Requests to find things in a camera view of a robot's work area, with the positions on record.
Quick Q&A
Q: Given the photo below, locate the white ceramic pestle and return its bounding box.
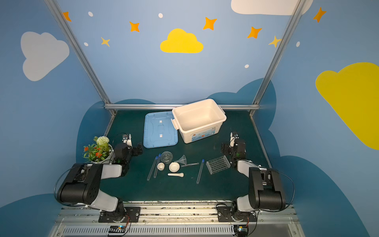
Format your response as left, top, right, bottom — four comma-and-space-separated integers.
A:
167, 173, 184, 178

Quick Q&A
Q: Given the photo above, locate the clear test tube rack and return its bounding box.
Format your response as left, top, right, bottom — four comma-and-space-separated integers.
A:
206, 156, 231, 175

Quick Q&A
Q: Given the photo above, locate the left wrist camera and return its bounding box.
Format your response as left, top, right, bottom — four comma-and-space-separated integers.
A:
122, 133, 132, 147

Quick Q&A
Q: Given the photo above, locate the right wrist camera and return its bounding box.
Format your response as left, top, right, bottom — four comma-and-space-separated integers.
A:
230, 131, 239, 147

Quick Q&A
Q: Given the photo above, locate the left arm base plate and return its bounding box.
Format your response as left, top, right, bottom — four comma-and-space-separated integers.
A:
98, 206, 141, 223

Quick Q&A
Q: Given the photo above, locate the clear plastic funnel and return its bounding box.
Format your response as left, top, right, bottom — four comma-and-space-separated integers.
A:
175, 155, 187, 165

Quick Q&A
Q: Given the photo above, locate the small white crucible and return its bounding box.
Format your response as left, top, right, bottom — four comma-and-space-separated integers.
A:
157, 163, 165, 171

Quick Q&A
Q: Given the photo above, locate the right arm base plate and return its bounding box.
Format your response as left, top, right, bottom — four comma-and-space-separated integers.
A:
216, 205, 257, 223

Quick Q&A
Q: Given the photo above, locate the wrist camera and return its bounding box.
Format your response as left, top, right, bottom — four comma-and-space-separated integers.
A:
230, 131, 239, 147
122, 133, 132, 147

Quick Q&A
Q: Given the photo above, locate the white plastic storage bin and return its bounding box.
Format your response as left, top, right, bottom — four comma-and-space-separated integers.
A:
171, 99, 227, 144

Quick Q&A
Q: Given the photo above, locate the potted artificial flower plant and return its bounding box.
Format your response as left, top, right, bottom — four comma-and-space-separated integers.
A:
83, 136, 114, 164

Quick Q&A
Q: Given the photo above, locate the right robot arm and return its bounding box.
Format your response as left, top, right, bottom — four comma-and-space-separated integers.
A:
221, 138, 295, 221

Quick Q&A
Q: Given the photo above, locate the white ceramic mortar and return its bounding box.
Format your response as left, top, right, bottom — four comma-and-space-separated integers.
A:
169, 162, 180, 173

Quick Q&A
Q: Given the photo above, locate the test tube blue cap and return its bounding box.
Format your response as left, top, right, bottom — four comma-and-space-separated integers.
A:
154, 154, 161, 178
196, 159, 205, 184
147, 157, 159, 181

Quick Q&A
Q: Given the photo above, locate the aluminium frame rail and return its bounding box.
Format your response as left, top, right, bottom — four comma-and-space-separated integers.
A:
104, 103, 260, 111

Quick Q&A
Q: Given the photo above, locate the light blue bin lid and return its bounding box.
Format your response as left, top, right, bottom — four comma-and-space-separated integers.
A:
143, 111, 178, 149

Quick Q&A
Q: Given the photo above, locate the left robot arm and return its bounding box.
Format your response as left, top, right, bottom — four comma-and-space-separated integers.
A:
54, 143, 143, 223

